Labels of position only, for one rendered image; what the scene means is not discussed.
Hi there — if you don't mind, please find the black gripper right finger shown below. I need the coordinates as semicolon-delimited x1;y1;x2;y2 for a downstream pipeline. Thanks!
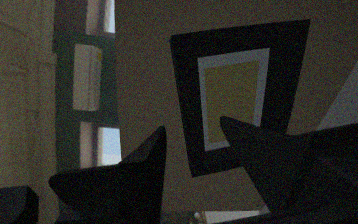
220;116;358;212

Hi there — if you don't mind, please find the black picture frame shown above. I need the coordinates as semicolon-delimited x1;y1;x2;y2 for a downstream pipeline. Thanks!
169;19;311;178

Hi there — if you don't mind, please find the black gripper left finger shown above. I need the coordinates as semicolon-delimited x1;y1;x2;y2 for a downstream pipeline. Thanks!
48;126;167;224

